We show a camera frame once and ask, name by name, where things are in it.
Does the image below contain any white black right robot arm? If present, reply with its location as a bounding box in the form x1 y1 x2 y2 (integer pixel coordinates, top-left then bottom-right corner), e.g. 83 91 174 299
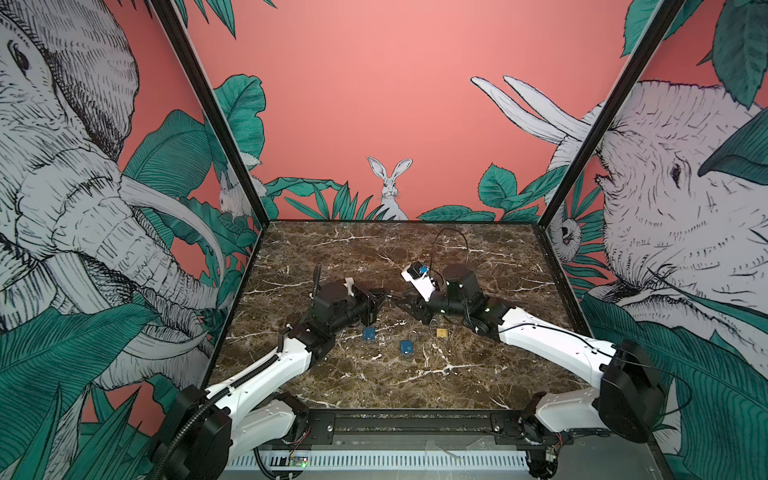
400 262 665 444

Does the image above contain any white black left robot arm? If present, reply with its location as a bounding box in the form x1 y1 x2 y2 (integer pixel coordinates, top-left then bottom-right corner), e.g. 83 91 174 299
148 278 390 479

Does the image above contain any blue padlock middle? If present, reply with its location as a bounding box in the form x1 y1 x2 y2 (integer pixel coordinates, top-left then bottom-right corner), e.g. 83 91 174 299
400 340 414 357

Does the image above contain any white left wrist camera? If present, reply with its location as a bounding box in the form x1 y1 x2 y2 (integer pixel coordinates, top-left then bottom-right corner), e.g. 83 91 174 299
344 277 354 296

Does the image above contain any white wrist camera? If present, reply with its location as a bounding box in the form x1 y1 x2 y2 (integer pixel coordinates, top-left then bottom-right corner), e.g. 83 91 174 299
401 261 437 301
344 277 354 296

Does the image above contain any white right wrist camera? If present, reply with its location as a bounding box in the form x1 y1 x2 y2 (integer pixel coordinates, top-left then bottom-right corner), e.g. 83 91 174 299
401 261 437 301

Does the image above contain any thin black right cable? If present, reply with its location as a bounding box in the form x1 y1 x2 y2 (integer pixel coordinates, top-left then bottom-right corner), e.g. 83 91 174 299
428 226 470 277

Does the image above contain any black front mounting rail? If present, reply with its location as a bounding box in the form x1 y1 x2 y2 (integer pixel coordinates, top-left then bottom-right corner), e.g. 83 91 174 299
303 408 565 449

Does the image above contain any white slotted cable duct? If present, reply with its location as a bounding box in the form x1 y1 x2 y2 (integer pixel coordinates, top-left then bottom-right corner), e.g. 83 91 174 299
227 450 528 472

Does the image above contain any black left corner frame post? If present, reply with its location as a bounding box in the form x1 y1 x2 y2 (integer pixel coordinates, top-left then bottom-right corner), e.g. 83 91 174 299
151 0 270 228

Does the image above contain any black corner frame post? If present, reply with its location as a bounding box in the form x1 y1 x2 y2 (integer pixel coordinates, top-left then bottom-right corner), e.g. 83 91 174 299
151 0 270 228
537 0 685 230

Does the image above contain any black right corner frame post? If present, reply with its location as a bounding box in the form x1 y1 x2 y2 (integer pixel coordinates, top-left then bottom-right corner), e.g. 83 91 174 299
537 0 685 230

